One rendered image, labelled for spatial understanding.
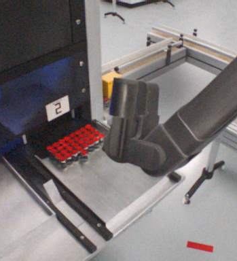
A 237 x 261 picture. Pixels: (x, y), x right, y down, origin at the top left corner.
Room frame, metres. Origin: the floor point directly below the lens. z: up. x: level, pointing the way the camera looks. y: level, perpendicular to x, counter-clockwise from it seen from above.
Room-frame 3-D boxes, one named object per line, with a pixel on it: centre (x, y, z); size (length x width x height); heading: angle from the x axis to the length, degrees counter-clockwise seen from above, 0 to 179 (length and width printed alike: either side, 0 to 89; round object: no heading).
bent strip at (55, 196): (0.51, 0.15, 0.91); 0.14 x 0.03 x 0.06; 45
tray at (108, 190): (0.65, 0.06, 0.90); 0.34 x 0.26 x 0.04; 43
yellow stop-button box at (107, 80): (0.99, 0.04, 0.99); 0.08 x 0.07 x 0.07; 44
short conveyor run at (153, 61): (1.29, -0.07, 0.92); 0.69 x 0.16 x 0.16; 134
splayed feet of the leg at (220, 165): (1.35, -0.60, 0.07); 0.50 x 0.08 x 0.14; 134
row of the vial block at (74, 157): (0.72, 0.12, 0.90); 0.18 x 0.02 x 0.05; 133
